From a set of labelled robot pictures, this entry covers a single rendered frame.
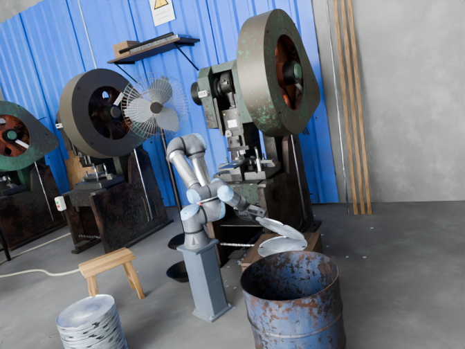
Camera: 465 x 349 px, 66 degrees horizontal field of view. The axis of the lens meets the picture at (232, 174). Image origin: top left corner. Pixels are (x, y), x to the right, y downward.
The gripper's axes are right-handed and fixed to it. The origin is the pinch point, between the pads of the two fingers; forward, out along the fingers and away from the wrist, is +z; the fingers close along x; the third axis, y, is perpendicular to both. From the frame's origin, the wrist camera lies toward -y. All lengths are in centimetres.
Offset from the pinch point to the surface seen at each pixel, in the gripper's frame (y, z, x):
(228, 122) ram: 60, -5, -69
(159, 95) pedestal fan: 134, -30, -88
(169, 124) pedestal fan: 131, -11, -71
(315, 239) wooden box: -15.4, 30.6, -2.3
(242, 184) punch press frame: 46, 17, -30
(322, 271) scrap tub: -42.0, 1.7, 20.7
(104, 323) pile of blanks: 42, -41, 79
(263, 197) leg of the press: 27.4, 21.9, -22.9
